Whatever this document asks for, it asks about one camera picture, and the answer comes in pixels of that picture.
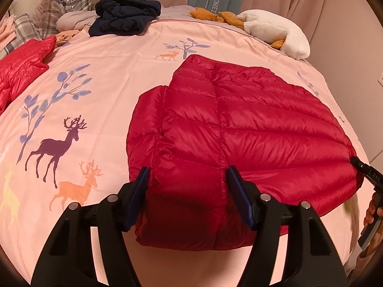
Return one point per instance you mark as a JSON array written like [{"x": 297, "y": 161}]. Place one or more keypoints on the person's right hand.
[{"x": 372, "y": 212}]

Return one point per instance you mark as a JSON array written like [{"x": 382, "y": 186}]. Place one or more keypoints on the pile of pink clothes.
[{"x": 6, "y": 27}]

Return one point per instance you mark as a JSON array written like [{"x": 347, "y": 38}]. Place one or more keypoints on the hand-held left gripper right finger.
[{"x": 239, "y": 198}]

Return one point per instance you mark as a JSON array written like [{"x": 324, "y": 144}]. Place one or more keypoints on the red quilted jacket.
[{"x": 21, "y": 65}]

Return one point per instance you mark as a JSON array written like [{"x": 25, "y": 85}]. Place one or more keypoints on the red down jacket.
[{"x": 239, "y": 125}]

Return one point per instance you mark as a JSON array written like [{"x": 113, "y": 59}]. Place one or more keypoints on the pink deer print duvet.
[{"x": 104, "y": 95}]

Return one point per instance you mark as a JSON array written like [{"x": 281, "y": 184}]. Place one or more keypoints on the white goose plush toy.
[{"x": 278, "y": 30}]

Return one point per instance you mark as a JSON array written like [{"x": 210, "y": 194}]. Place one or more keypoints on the white wall socket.
[{"x": 381, "y": 79}]

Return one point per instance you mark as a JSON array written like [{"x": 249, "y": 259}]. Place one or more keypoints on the navy blue clothes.
[{"x": 125, "y": 15}]

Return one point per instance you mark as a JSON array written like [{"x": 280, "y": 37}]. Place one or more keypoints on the plaid pillow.
[
  {"x": 59, "y": 9},
  {"x": 21, "y": 27}
]

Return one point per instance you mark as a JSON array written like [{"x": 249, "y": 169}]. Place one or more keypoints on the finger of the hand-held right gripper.
[{"x": 358, "y": 163}]

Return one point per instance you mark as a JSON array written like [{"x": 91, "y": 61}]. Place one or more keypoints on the small orange cloth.
[{"x": 65, "y": 37}]

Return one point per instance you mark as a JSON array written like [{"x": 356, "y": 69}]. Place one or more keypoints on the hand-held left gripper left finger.
[{"x": 136, "y": 200}]

